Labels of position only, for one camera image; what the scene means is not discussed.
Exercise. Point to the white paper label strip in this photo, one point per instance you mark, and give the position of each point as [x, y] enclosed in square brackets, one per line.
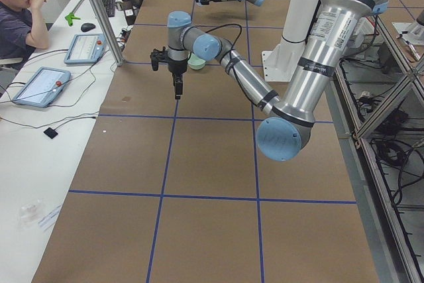
[49, 219]

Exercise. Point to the blue teach pendant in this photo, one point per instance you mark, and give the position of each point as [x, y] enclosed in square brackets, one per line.
[85, 49]
[43, 87]

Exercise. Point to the mint green ceramic bowl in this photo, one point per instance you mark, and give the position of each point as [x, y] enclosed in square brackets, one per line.
[195, 62]

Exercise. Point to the black computer keyboard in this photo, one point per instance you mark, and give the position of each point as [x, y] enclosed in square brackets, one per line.
[109, 6]

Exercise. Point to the aluminium frame post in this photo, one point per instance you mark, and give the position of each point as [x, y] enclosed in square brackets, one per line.
[103, 20]

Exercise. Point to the aluminium frame side rack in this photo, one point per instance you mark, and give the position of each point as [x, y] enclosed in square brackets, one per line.
[377, 99]

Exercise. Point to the green plastic printed tool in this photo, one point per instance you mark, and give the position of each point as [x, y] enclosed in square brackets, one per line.
[70, 18]

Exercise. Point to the black computer mouse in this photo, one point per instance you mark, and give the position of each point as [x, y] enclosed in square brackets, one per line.
[86, 27]

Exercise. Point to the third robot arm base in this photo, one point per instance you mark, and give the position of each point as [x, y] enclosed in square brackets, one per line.
[411, 34]

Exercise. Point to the near blue teach pendant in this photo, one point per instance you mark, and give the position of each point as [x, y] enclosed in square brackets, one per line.
[43, 87]

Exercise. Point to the small black square pad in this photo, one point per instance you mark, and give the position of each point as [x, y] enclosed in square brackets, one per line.
[50, 132]

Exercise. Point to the clear plastic bag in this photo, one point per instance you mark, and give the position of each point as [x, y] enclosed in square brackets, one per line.
[30, 214]

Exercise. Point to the small electronics board with wires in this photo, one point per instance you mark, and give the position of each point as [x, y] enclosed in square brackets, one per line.
[130, 17]

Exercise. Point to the white pedestal column base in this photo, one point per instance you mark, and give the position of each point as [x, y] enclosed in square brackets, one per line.
[280, 63]

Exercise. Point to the far blue teach pendant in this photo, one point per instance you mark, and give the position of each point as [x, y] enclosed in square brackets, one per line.
[85, 49]

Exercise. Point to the seated person in navy shirt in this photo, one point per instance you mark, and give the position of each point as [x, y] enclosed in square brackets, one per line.
[23, 29]

